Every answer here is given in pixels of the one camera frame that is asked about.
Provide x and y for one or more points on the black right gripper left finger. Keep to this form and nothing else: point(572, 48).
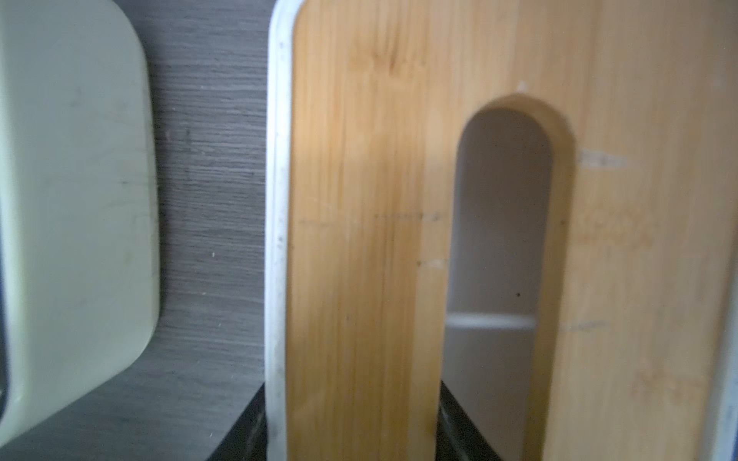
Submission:
point(247, 439)

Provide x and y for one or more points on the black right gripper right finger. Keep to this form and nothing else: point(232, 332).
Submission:
point(457, 437)

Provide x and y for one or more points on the white box bamboo lid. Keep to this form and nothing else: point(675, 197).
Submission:
point(368, 102)

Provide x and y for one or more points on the cream box dark clear lid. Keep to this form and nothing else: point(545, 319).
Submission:
point(80, 252)

